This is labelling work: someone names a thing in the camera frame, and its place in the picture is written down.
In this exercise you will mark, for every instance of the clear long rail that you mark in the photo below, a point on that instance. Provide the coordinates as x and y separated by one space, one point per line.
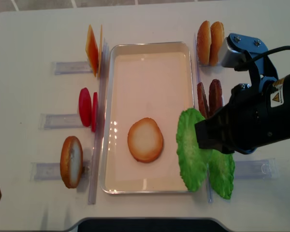
102 96
198 79

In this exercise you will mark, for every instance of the sesame bun top left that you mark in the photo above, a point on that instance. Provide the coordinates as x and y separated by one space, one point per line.
204 43

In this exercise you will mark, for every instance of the clear holder bun tops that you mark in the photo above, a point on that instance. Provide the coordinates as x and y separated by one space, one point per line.
206 58

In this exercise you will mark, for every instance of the clear holder cheese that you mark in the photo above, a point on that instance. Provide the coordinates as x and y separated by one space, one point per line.
78 67

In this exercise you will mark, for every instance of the golden bun top right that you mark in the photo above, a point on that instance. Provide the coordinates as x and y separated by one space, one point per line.
217 38

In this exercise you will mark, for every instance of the clear holder lettuce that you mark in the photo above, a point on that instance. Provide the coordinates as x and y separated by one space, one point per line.
256 169

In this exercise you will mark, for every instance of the red tomato slice inner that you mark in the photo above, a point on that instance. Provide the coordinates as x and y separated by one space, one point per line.
94 112

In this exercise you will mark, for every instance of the white rectangular metal tray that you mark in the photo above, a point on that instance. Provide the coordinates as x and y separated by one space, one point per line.
145 80

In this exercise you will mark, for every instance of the red tomato slice outer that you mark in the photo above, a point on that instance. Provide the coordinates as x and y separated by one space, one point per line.
85 105

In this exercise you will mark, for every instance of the red tomato slice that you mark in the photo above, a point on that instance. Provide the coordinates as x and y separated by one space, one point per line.
94 112
85 105

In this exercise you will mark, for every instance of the bun slice on tray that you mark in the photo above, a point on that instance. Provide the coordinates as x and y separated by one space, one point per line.
145 140

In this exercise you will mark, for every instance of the blue camera mount bracket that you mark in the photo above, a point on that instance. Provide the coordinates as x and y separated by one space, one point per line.
259 66

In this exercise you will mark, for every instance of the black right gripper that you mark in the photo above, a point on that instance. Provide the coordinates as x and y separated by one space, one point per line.
242 125

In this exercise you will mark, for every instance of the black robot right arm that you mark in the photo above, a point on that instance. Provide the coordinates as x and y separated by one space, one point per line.
280 104

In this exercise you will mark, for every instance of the brown meat patty left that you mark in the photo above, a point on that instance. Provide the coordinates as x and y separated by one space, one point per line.
202 102

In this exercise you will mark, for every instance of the yellow cheese slice inner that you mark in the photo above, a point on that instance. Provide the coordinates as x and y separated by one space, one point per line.
100 54

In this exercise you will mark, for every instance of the orange cheese slice outer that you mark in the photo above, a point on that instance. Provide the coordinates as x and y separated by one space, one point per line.
92 50

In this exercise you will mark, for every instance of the green lettuce leaf picked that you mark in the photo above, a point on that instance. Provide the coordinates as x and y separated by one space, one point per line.
192 160

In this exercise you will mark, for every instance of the upright bun slice left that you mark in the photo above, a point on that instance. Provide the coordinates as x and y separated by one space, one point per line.
71 162

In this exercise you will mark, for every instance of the clear long rail left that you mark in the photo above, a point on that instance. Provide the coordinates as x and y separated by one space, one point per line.
102 96

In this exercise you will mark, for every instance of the clear holder bun slice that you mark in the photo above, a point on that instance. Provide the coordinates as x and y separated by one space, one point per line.
51 171

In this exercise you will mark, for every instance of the clear long rail right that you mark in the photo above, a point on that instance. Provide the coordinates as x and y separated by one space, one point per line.
198 79

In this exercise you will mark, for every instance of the green lettuce leaf in holder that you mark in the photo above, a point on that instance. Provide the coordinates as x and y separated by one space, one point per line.
221 173

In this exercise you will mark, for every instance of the clear holder tomato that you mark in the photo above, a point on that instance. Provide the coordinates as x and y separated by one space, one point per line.
59 121

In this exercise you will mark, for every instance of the dark robot base bottom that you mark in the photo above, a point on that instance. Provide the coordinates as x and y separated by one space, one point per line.
149 225

